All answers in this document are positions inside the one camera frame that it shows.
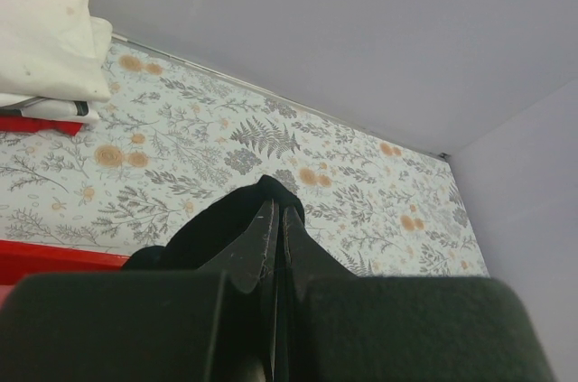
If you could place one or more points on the small red tray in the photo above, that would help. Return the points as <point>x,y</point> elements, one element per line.
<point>21,124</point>

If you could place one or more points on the folded cream white t-shirt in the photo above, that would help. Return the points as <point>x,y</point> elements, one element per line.
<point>53,49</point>

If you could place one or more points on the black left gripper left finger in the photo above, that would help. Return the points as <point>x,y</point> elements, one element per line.
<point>210,324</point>

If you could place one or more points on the large red plastic tray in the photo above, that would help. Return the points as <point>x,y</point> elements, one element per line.
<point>19,260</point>

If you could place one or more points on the floral patterned table mat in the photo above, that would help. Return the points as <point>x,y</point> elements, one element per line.
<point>174,139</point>

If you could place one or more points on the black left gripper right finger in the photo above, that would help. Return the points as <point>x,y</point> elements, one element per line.
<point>344,327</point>

